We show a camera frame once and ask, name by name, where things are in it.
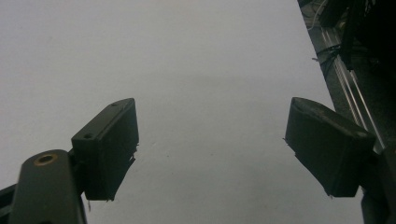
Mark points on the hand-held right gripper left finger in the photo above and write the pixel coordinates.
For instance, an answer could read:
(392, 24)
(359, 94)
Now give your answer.
(102, 149)

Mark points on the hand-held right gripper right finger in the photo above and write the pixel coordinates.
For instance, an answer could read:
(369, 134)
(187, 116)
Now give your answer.
(327, 146)

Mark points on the aluminium frame rail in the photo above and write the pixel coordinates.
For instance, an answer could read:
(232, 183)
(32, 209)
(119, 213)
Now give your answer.
(342, 93)

